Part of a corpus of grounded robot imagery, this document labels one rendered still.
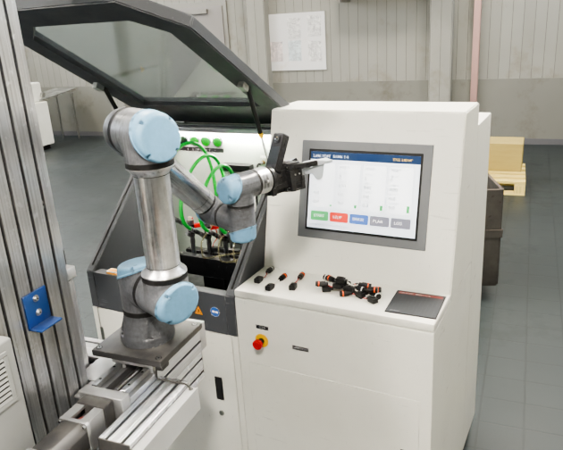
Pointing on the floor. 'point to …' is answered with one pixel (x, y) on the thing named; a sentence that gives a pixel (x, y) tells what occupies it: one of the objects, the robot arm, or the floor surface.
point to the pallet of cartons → (508, 163)
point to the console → (450, 241)
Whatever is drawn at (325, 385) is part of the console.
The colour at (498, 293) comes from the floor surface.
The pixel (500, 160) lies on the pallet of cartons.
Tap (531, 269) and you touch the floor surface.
